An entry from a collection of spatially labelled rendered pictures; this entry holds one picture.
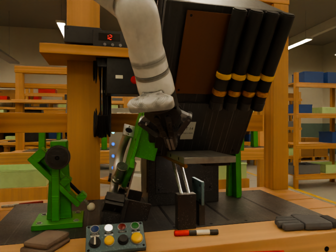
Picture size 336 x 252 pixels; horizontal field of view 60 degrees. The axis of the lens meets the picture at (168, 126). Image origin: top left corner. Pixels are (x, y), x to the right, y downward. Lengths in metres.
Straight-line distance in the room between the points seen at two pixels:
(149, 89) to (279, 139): 1.14
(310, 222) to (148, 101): 0.68
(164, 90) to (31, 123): 0.96
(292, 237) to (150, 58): 0.67
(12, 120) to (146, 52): 1.01
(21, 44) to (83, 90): 10.42
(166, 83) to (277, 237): 0.58
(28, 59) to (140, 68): 11.04
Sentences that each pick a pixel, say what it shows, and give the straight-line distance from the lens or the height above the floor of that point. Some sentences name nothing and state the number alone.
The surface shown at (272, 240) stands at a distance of 0.93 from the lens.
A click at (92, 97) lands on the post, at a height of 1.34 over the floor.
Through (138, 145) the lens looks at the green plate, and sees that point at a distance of 0.98.
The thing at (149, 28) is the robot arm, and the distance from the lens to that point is 0.52.
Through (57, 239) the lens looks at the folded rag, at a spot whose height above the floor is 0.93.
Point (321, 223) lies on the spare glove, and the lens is 1.05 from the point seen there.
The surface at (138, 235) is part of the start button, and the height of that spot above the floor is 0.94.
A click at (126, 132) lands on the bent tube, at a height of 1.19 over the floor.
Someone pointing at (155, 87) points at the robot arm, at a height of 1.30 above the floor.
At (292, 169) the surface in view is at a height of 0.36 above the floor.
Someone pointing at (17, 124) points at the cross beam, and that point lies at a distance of 1.46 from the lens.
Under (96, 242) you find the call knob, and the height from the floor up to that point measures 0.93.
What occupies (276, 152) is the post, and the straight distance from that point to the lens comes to 1.62.
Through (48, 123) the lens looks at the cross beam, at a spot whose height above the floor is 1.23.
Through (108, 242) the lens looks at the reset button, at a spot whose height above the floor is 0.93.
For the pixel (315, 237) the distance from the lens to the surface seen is 1.02.
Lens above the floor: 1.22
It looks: level
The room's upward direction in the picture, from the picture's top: straight up
